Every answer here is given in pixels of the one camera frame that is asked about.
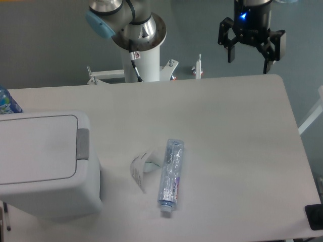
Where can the white trash can body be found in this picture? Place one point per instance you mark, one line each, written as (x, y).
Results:
(66, 197)

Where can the white trash can lid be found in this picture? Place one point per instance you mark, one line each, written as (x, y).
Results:
(38, 149)

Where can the white levelling foot bracket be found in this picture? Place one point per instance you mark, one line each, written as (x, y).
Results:
(197, 70)

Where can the black device at table edge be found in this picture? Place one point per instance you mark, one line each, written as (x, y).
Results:
(314, 216)

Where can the white base leg right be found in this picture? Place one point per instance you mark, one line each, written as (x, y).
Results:
(167, 71)

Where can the black pen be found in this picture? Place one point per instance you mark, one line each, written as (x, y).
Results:
(5, 206)

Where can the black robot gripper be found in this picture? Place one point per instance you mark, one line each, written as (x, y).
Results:
(251, 27)

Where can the white frame bar right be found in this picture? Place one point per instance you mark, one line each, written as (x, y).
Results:
(312, 114)

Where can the grey lid push button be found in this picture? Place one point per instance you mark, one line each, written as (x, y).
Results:
(82, 144)

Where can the clear empty plastic bottle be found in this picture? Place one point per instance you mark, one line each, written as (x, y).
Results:
(170, 176)

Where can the white base leg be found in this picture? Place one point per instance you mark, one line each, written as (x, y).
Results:
(167, 71)
(109, 77)

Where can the crumpled white paper receipt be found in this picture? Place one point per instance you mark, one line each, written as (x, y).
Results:
(145, 163)

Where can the white base leg left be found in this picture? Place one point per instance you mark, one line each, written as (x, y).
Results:
(109, 77)

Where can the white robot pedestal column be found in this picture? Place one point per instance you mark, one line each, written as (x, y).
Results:
(141, 63)

